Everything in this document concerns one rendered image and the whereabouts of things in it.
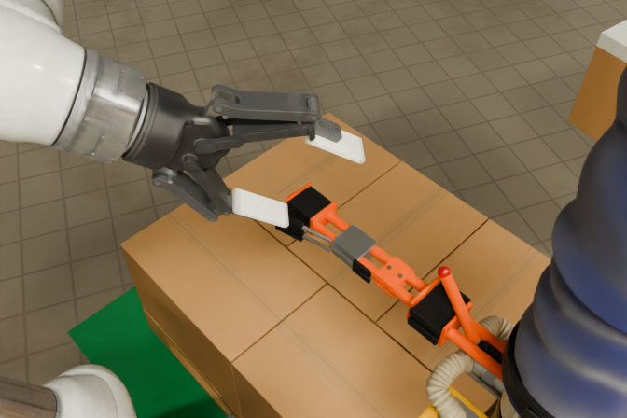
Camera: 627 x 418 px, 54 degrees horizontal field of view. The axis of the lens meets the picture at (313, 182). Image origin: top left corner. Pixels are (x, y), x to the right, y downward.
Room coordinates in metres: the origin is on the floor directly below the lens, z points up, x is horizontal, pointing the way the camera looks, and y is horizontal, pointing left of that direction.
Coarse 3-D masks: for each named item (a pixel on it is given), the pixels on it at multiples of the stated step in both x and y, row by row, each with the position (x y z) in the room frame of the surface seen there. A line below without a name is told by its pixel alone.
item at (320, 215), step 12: (300, 192) 0.90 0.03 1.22; (312, 192) 0.90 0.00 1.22; (288, 204) 0.87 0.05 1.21; (300, 204) 0.86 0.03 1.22; (312, 204) 0.86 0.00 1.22; (324, 204) 0.86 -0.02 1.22; (336, 204) 0.87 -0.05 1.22; (300, 216) 0.84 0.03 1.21; (312, 216) 0.83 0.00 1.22; (324, 216) 0.84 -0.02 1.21
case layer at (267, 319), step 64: (256, 192) 1.52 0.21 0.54; (320, 192) 1.52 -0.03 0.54; (384, 192) 1.52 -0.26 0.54; (448, 192) 1.52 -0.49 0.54; (128, 256) 1.25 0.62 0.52; (192, 256) 1.23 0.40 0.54; (256, 256) 1.23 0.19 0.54; (320, 256) 1.23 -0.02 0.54; (448, 256) 1.24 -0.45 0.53; (512, 256) 1.23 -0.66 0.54; (192, 320) 0.99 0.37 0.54; (256, 320) 0.99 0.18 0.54; (320, 320) 0.99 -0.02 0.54; (384, 320) 0.99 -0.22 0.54; (512, 320) 0.99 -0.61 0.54; (256, 384) 0.78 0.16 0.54; (320, 384) 0.78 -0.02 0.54; (384, 384) 0.78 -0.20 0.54
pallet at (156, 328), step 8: (144, 312) 1.28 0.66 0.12; (152, 320) 1.24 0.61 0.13; (152, 328) 1.26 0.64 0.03; (160, 328) 1.19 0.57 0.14; (160, 336) 1.21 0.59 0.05; (168, 336) 1.16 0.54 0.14; (168, 344) 1.18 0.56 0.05; (176, 352) 1.16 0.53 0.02; (184, 360) 1.13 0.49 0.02; (192, 368) 1.10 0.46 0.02; (192, 376) 1.07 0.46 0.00; (200, 376) 1.06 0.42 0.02; (200, 384) 1.04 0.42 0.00; (208, 384) 1.03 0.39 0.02; (208, 392) 1.00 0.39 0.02; (216, 392) 0.95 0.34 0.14; (216, 400) 0.97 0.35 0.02; (224, 400) 0.92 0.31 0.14; (224, 408) 0.94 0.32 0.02
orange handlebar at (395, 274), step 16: (320, 224) 0.82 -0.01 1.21; (336, 224) 0.83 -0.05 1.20; (384, 256) 0.74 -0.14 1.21; (384, 272) 0.70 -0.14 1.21; (400, 272) 0.70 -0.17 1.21; (384, 288) 0.68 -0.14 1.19; (400, 288) 0.66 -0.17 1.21; (416, 288) 0.67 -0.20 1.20; (448, 336) 0.57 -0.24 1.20; (464, 336) 0.56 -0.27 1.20; (480, 336) 0.57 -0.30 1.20; (480, 352) 0.53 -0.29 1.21; (496, 368) 0.50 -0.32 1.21
